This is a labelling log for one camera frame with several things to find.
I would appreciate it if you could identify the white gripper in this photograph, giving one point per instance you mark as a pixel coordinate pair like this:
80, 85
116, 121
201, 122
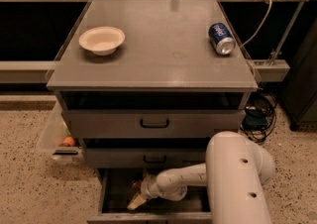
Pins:
146, 187

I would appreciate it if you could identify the red coke can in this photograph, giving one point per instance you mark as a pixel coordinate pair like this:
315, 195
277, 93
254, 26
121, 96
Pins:
136, 184

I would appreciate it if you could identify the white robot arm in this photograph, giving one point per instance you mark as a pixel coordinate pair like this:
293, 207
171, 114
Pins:
234, 173

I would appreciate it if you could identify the grey open bottom drawer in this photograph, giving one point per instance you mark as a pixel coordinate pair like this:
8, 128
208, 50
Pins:
117, 192

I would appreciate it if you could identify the grey middle drawer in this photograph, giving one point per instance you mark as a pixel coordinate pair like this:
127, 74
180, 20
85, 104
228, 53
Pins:
144, 158

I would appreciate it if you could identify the grey top drawer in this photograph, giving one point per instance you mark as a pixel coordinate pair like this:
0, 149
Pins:
108, 124

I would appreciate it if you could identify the grey drawer cabinet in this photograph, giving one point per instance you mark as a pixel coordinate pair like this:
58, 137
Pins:
165, 63

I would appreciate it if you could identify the blue pepsi can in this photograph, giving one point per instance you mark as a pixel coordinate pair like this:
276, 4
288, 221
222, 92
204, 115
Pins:
221, 39

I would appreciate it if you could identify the orange fruit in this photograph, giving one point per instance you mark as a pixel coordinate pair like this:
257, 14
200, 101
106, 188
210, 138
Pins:
69, 142

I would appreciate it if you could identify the clear plastic storage bin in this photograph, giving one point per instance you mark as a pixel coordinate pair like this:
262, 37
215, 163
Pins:
52, 136

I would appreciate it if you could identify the blue box on floor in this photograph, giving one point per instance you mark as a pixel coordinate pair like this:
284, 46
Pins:
254, 123

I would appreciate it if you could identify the white paper bowl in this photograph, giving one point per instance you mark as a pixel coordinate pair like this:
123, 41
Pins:
102, 41

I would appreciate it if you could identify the dark grey cabinet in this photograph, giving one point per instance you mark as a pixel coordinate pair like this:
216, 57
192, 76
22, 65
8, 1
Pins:
299, 93

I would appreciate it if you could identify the metal diagonal pole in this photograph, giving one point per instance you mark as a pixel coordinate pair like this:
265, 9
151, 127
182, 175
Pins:
273, 56

